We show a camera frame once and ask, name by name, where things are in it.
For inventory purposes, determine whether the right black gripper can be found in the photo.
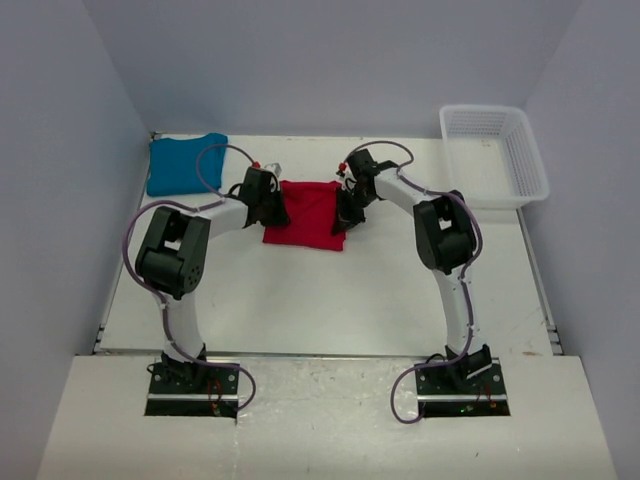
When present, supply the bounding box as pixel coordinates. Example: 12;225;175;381
333;187;377;237

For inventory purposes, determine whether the red t shirt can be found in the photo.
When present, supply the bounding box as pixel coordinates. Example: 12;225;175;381
263;181;346;252

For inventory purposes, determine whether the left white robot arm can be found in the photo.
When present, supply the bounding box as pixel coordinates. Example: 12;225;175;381
126;163;290;393

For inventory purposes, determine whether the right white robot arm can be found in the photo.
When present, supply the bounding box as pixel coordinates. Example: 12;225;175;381
332;147;492;393

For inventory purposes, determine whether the folded blue t shirt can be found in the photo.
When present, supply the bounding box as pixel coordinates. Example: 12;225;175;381
146;133;228;197

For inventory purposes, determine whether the white plastic basket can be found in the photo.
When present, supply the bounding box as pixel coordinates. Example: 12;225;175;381
439;104;550;210

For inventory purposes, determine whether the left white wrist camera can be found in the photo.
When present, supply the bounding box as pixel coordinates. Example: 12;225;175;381
264;162;282;177

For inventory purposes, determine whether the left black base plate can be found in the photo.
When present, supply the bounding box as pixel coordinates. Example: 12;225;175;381
144;356;239;420

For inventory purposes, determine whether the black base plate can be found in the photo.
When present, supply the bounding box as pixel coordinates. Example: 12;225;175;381
144;356;239;420
415;354;510;419

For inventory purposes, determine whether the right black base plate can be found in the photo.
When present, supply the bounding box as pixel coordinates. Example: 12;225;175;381
415;354;510;419

